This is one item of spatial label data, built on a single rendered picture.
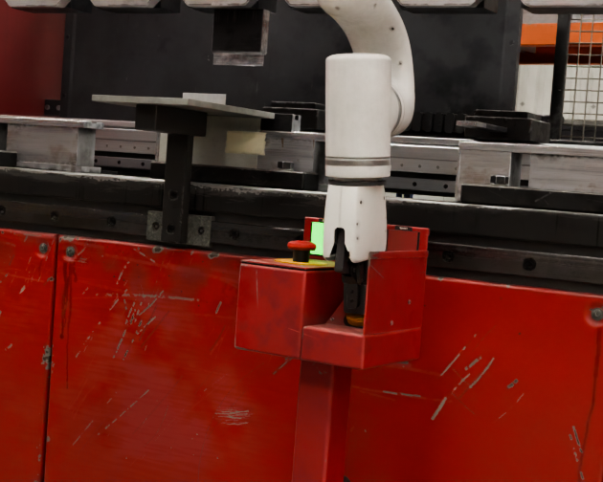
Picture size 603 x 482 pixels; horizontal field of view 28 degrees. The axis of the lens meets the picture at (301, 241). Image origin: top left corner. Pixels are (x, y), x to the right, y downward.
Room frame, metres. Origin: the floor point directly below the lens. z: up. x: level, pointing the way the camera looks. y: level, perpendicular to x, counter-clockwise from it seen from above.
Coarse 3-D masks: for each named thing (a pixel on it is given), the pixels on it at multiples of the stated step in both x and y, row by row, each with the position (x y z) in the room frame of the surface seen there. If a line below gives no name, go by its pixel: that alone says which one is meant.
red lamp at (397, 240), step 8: (392, 232) 1.65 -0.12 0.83; (400, 232) 1.64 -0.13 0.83; (408, 232) 1.63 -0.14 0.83; (416, 232) 1.63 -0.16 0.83; (392, 240) 1.65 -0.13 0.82; (400, 240) 1.64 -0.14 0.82; (408, 240) 1.63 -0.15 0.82; (416, 240) 1.63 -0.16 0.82; (392, 248) 1.65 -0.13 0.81; (400, 248) 1.64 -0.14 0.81; (408, 248) 1.63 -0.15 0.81
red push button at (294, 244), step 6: (294, 240) 1.63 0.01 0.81; (288, 246) 1.62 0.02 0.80; (294, 246) 1.61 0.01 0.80; (300, 246) 1.61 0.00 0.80; (306, 246) 1.61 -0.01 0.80; (312, 246) 1.62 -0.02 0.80; (294, 252) 1.62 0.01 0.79; (300, 252) 1.62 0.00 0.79; (306, 252) 1.62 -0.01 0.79; (294, 258) 1.62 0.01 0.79; (300, 258) 1.62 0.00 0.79; (306, 258) 1.62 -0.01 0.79
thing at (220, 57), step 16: (224, 16) 2.09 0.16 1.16; (240, 16) 2.07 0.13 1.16; (256, 16) 2.06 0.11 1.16; (224, 32) 2.08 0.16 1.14; (240, 32) 2.07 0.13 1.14; (256, 32) 2.05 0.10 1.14; (224, 48) 2.08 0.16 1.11; (240, 48) 2.07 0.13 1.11; (256, 48) 2.05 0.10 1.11; (224, 64) 2.09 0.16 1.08; (240, 64) 2.08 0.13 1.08; (256, 64) 2.06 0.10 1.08
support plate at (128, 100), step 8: (96, 96) 1.87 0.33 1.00; (104, 96) 1.86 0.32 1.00; (112, 96) 1.86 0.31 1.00; (120, 96) 1.85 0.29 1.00; (128, 96) 1.84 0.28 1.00; (120, 104) 1.93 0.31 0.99; (128, 104) 1.91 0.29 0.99; (160, 104) 1.84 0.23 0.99; (168, 104) 1.82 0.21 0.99; (176, 104) 1.80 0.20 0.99; (184, 104) 1.79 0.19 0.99; (192, 104) 1.80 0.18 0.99; (200, 104) 1.82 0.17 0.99; (208, 104) 1.84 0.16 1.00; (216, 104) 1.86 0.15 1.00; (224, 104) 1.88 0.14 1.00; (208, 112) 1.96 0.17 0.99; (216, 112) 1.94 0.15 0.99; (224, 112) 1.92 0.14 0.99; (232, 112) 1.91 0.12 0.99; (240, 112) 1.93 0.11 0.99; (248, 112) 1.95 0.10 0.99; (256, 112) 1.97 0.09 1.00; (264, 112) 1.99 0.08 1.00
